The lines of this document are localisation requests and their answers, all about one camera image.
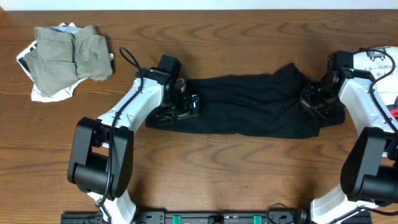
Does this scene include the khaki folded shirt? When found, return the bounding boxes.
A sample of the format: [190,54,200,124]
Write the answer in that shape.
[24,25,114,98]

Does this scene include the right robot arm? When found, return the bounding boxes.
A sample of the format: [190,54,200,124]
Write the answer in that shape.
[294,66,397,223]

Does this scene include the black t-shirt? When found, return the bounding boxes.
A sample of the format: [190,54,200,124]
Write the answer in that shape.
[146,63,345,139]

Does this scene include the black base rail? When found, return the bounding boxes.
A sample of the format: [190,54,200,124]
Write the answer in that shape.
[60,208,373,224]

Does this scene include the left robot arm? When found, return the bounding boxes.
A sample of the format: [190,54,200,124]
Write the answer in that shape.
[67,66,199,223]

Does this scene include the white printed garment under khaki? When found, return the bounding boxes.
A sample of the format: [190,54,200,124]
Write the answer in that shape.
[16,22,115,103]

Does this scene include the black red garment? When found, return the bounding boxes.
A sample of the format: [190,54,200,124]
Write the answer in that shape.
[359,47,398,118]

